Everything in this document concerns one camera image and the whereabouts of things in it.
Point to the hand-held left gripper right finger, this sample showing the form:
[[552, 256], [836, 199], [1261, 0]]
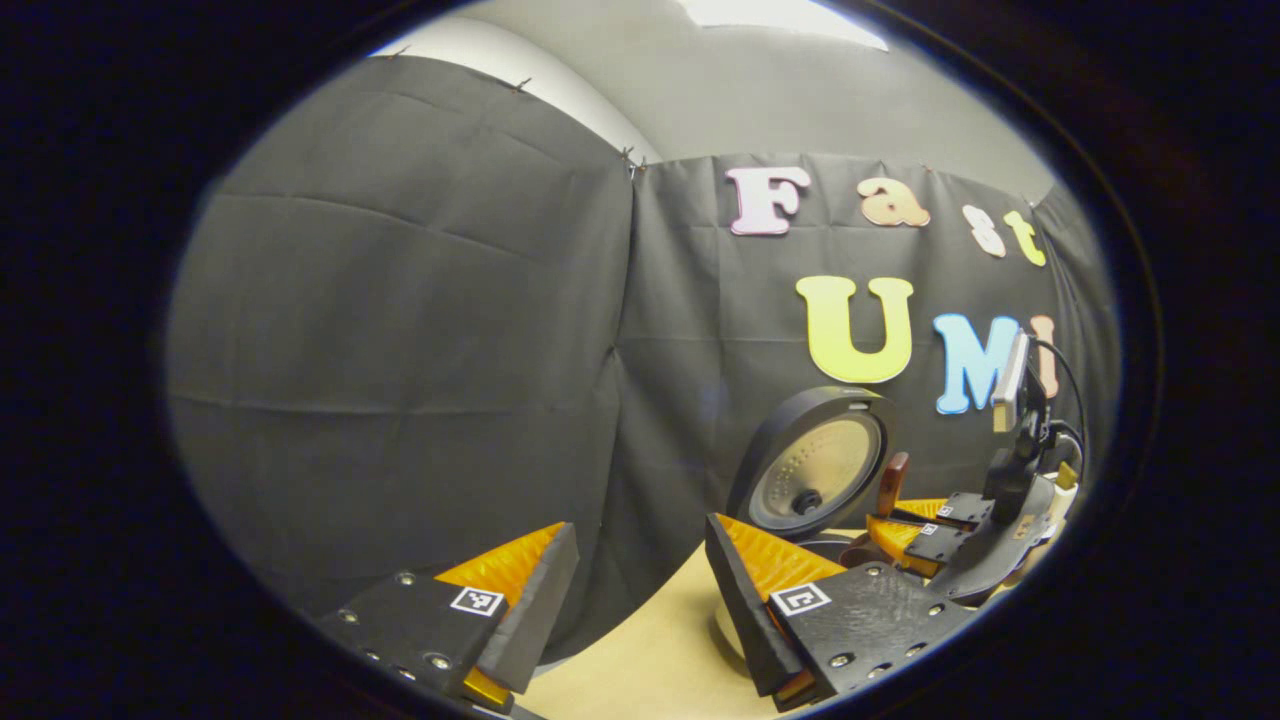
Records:
[[745, 620]]

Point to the black backdrop cloth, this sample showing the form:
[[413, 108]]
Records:
[[400, 350]]

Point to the dark lidded rice cooker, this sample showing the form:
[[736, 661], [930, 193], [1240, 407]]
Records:
[[815, 465]]

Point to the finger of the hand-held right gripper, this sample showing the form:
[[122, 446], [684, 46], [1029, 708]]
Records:
[[960, 510], [930, 545]]

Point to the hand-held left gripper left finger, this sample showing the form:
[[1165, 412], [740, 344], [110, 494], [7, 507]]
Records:
[[535, 620]]

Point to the large ceiling light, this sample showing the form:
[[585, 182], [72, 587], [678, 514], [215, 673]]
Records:
[[780, 15]]

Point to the brown toast slice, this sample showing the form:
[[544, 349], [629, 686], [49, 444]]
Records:
[[1067, 474]]

